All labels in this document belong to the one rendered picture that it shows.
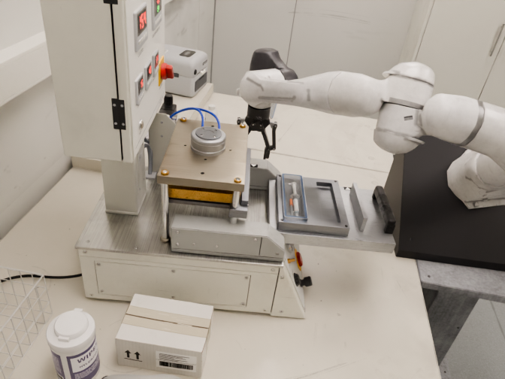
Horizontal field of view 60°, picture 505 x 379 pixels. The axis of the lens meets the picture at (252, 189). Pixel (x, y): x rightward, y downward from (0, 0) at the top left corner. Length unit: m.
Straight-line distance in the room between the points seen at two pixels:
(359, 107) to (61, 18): 0.65
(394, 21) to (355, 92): 2.44
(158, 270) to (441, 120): 0.71
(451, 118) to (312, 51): 2.55
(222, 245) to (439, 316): 1.04
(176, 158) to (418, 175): 0.78
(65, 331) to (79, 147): 0.34
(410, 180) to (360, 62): 2.21
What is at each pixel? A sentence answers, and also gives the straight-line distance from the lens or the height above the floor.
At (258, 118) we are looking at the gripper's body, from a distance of 1.43.
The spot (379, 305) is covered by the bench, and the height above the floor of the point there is 0.75.
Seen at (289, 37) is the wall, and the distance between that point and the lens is 3.50.
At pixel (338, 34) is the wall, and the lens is 3.48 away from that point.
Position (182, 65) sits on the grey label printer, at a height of 0.94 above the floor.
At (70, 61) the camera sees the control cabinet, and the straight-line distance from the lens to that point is 0.81.
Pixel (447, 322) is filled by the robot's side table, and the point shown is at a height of 0.39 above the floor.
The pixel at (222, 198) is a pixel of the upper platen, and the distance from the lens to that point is 0.96.
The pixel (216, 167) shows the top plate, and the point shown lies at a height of 1.11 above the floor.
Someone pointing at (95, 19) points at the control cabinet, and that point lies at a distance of 0.78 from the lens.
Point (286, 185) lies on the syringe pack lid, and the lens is 1.10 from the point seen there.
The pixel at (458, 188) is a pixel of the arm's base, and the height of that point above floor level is 0.94.
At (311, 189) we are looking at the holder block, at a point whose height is 1.00.
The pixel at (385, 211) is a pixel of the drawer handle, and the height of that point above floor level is 1.01.
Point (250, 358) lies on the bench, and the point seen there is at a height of 0.75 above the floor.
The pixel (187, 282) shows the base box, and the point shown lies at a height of 0.85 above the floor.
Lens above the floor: 1.61
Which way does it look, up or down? 35 degrees down
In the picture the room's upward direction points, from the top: 7 degrees clockwise
